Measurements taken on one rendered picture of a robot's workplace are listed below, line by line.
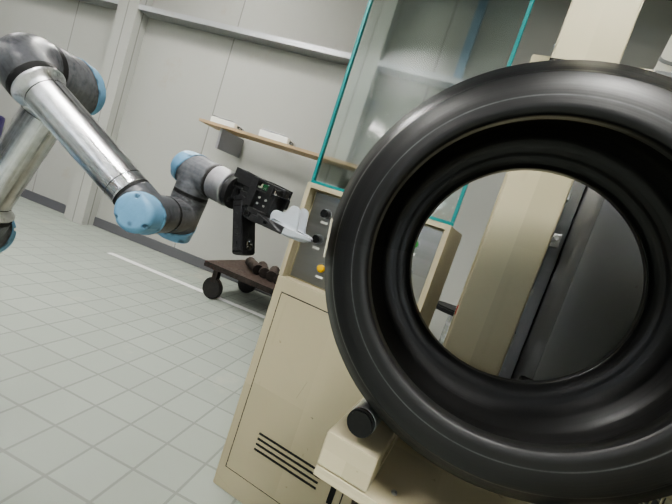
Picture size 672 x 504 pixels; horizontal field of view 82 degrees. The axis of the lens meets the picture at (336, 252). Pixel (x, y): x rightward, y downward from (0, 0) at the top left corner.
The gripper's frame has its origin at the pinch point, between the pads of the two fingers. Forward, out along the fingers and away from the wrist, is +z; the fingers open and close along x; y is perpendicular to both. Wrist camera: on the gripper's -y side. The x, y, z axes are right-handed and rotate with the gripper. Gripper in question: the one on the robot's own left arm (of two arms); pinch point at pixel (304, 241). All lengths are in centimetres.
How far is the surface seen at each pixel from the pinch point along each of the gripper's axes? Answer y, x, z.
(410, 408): -11.2, -12.6, 31.2
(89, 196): -129, 270, -439
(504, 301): 4.6, 28.2, 37.1
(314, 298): -28, 63, -18
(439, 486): -27.2, 4.0, 40.9
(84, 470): -121, 33, -60
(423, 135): 23.0, -12.5, 16.1
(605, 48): 61, 28, 31
